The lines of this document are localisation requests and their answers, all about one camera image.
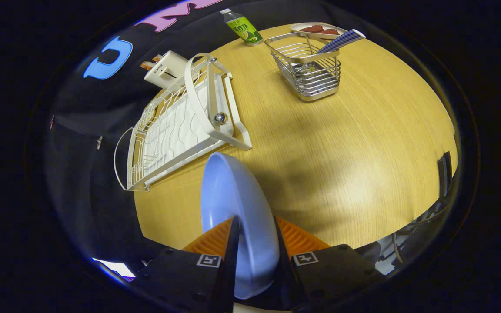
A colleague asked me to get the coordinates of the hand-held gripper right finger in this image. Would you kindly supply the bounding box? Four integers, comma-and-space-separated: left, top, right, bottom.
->
273, 216, 386, 313

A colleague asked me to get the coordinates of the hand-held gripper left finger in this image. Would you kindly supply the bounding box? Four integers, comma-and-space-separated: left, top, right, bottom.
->
135, 216, 240, 313

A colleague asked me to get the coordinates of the blue plate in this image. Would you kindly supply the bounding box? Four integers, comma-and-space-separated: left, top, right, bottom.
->
200, 152, 280, 300

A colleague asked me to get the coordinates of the white wire dish rack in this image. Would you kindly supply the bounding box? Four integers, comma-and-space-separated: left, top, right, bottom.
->
114, 53, 253, 192

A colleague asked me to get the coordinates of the silver wire basket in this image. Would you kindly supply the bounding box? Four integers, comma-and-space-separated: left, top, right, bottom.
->
264, 32, 342, 102

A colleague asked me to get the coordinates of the spoon with blue checked handle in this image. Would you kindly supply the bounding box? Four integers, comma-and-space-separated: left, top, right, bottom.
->
292, 29, 367, 75

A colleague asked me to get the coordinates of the small white oval dish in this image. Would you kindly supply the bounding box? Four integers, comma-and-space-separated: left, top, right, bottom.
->
290, 22, 348, 40

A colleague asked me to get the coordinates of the lit computer monitor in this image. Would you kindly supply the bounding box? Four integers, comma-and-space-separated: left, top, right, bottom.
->
91, 257, 136, 283

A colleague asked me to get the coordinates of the black chair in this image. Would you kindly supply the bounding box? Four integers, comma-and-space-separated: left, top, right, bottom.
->
436, 151, 453, 199

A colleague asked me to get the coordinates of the white toaster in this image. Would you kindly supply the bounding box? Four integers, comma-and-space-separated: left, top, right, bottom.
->
144, 50, 189, 90

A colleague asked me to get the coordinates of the green label drink bottle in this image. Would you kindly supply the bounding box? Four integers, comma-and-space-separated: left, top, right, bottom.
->
220, 8, 264, 47

